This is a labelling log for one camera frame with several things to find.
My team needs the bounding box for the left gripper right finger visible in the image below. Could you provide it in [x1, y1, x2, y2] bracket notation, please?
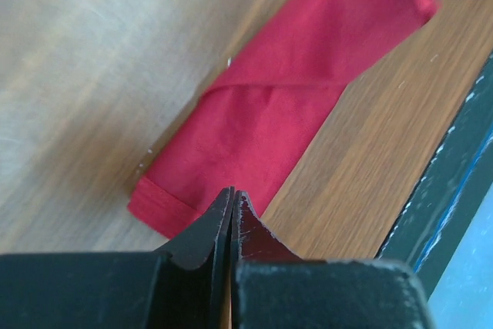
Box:
[231, 191, 435, 328]

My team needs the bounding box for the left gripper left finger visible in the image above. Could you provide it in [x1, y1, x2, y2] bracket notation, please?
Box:
[1, 188, 234, 328]

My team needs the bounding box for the red cloth napkin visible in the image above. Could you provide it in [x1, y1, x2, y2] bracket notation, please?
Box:
[129, 0, 438, 238]

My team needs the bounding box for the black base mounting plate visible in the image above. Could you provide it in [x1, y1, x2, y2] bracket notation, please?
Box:
[377, 57, 492, 296]

